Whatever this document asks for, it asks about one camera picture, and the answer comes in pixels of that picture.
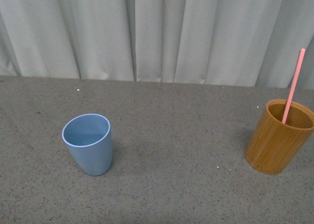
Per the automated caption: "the pink chopstick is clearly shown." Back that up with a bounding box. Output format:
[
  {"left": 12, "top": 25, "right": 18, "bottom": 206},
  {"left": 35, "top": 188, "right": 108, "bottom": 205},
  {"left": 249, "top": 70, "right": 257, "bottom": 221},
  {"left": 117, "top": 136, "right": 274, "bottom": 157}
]
[{"left": 282, "top": 48, "right": 306, "bottom": 124}]

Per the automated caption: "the white curtain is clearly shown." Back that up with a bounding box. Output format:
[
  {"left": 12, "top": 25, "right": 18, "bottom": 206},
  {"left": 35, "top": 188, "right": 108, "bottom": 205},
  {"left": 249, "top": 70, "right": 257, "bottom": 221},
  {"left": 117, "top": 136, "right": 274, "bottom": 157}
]
[{"left": 0, "top": 0, "right": 314, "bottom": 89}]

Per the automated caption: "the blue plastic cup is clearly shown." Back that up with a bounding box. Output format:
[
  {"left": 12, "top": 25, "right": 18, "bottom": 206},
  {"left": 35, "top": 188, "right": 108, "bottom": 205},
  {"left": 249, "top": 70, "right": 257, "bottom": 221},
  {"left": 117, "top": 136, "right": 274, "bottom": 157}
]
[{"left": 62, "top": 113, "right": 113, "bottom": 176}]

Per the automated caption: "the bamboo chopstick holder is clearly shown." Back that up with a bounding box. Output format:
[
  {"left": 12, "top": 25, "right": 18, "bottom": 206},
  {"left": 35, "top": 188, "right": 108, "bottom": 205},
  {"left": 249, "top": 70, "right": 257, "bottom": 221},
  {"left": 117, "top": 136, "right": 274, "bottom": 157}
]
[{"left": 245, "top": 99, "right": 314, "bottom": 174}]

